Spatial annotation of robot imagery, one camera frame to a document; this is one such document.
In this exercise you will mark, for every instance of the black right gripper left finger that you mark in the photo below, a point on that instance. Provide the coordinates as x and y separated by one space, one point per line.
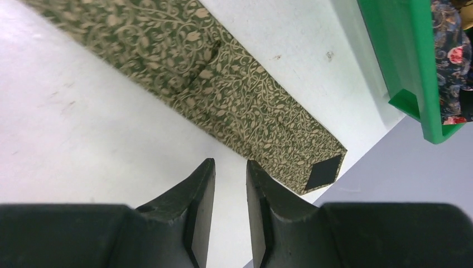
171 230

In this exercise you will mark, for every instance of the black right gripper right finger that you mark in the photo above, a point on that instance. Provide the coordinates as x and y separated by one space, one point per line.
287 231

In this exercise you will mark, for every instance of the olive floral patterned tie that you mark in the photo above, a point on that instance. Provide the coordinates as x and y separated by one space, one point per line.
181 53

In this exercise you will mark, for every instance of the pile of patterned ties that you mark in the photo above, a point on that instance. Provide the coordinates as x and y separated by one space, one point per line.
453 56

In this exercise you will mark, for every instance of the green plastic bin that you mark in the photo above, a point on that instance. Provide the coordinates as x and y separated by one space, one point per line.
401 34

